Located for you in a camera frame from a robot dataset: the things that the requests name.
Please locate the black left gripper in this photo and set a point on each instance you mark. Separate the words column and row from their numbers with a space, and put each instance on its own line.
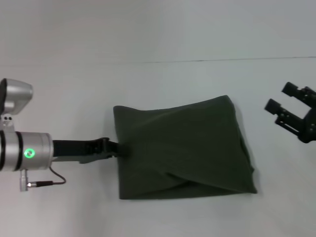
column 71, row 149

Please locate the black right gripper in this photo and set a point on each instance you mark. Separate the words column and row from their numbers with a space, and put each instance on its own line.
column 308, row 128

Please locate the dark green FREE T-shirt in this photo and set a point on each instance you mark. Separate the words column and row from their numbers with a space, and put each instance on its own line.
column 185, row 148

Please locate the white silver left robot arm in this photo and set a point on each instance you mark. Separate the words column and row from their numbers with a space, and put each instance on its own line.
column 24, row 153

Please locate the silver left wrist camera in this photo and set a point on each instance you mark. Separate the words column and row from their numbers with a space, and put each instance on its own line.
column 14, row 97

